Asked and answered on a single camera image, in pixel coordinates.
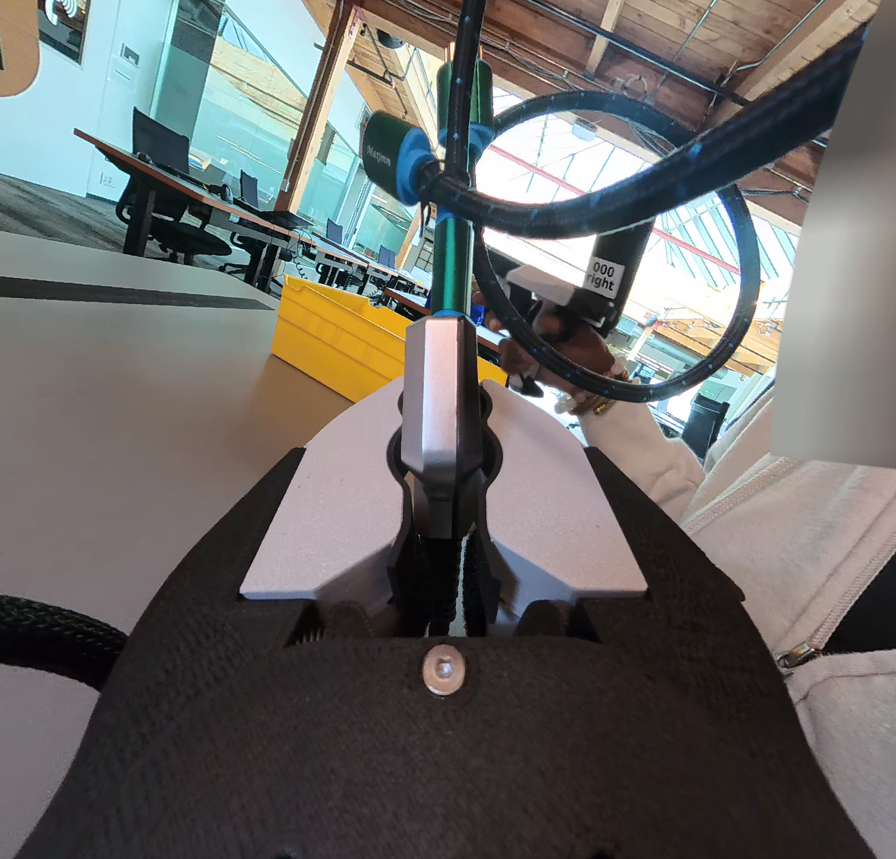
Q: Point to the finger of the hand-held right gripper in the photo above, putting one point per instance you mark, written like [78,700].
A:
[553,288]

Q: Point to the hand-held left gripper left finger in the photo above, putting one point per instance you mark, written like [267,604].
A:
[329,516]

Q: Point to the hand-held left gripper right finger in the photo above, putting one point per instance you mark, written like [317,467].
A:
[553,523]

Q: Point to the yellow plastic bin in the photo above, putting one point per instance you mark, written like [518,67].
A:
[329,334]

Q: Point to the person's right forearm white sleeve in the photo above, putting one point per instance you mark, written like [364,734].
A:
[644,453]

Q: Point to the grey desk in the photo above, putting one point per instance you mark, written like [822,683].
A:
[140,418]

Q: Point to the wooden office desk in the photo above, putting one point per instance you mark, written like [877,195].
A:
[203,190]

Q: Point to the person's right hand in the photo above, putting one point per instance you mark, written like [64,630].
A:
[567,355]

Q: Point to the black office chair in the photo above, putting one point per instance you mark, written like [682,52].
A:
[178,239]

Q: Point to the wooden post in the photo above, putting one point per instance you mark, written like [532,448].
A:
[315,117]

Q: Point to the wall sign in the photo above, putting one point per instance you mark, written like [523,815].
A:
[66,4]

